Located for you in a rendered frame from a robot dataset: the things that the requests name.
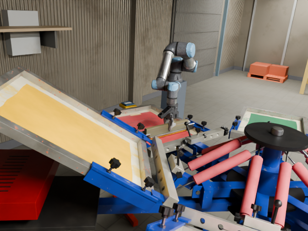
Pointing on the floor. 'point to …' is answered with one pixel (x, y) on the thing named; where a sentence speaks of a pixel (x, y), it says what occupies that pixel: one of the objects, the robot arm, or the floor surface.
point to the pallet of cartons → (268, 71)
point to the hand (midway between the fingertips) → (167, 128)
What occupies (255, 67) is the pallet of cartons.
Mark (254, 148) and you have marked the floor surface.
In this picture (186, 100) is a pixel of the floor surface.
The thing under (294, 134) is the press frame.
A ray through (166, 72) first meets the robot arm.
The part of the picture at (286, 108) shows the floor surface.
